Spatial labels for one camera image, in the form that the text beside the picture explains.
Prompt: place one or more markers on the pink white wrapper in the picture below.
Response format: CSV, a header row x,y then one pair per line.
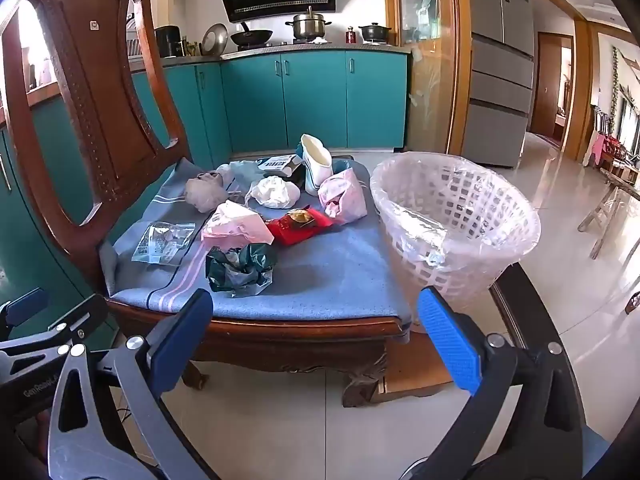
x,y
341,196

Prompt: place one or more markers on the wood framed glass door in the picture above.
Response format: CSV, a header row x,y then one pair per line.
x,y
438,36

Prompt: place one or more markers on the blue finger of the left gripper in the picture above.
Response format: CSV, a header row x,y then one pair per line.
x,y
21,309

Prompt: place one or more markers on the wooden interior doorway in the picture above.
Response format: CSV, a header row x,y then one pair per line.
x,y
553,87

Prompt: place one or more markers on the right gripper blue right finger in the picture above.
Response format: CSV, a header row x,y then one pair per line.
x,y
454,338

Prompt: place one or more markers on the white dish rack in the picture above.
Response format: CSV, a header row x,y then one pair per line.
x,y
132,40

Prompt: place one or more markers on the black wok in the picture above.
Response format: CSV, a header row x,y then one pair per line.
x,y
250,38

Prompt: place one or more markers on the grey refrigerator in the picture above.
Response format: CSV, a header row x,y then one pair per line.
x,y
501,85

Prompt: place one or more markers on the blue striped seat cloth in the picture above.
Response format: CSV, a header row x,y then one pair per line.
x,y
340,274

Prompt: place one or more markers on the black casserole pot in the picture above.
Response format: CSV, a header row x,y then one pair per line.
x,y
375,33

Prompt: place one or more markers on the carved wooden chair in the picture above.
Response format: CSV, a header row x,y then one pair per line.
x,y
129,133

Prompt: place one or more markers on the teal kitchen cabinets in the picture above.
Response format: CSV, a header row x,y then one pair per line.
x,y
266,102

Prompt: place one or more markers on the black air fryer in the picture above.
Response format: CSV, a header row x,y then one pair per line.
x,y
169,41

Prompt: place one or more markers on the light blue plastic bag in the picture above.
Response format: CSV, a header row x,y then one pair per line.
x,y
239,175

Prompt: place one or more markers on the pink plastic bag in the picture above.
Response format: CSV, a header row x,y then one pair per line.
x,y
234,226

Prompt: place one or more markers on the dark green foil wrapper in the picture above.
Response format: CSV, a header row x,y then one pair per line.
x,y
241,272

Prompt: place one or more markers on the white bag with red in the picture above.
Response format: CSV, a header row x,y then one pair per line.
x,y
206,191

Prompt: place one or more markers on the red wrapper with gold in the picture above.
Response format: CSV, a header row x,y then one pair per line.
x,y
298,225

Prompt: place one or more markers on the white blue printed box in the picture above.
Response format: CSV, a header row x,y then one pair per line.
x,y
283,166

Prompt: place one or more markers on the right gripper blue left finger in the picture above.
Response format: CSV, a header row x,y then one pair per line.
x,y
172,344

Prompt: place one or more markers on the wooden bench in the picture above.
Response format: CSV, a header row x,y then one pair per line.
x,y
605,212

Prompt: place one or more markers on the steel stock pot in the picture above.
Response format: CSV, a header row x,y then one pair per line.
x,y
308,26

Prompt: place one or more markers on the white plastic bag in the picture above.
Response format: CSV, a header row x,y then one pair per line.
x,y
273,192

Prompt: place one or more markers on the red canister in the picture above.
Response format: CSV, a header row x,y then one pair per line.
x,y
350,36

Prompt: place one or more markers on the steel pan lid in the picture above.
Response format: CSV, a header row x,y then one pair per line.
x,y
214,40

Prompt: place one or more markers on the clear plastic packet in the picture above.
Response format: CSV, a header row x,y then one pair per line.
x,y
163,243

